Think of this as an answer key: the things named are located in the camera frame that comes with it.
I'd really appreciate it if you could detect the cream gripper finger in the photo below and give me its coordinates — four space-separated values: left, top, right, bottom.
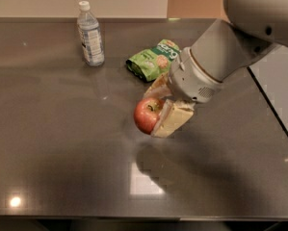
151 99 195 138
144 73 172 98

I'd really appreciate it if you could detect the red apple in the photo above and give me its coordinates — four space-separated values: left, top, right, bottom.
133 97 165 135

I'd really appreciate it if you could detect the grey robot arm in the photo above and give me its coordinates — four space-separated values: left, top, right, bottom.
144 0 288 138

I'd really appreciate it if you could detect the green rice chip bag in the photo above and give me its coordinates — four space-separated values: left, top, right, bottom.
126 39 180 82

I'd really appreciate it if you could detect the grey side table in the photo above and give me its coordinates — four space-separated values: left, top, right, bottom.
249 46 288 137

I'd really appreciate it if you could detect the clear plastic water bottle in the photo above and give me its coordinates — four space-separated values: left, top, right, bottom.
77 1 105 66

